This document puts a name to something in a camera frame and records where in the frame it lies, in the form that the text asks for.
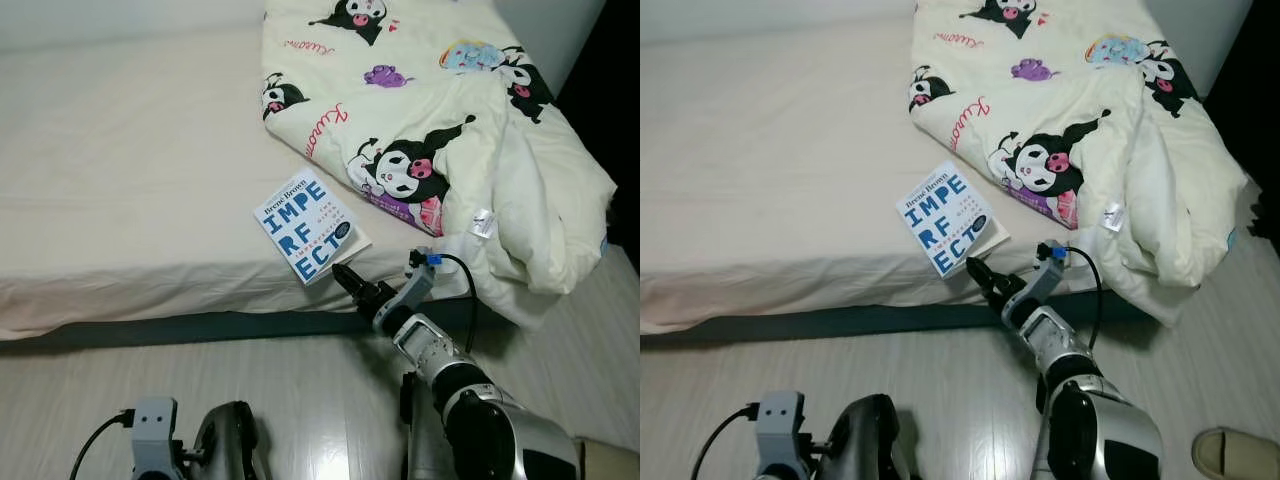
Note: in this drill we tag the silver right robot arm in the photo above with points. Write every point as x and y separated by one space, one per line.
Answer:
430 345
1060 340

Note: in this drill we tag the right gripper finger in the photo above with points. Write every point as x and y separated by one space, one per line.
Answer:
979 272
984 267
346 279
352 274

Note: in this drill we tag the cartoon print cream quilt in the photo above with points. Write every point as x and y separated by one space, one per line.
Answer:
1130 110
480 120

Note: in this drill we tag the black cabinet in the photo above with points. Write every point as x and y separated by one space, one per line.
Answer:
620 130
1260 100

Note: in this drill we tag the silver right robot leg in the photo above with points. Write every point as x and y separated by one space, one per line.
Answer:
420 440

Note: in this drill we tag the beige sheeted mattress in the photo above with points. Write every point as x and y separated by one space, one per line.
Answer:
780 160
130 170

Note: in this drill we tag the white blue-lettered book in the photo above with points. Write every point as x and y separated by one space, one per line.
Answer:
950 220
310 225

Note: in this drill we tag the grey slide slipper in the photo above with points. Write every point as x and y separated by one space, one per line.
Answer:
610 462
1235 455

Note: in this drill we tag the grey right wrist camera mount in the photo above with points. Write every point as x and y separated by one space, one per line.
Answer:
420 280
1048 272

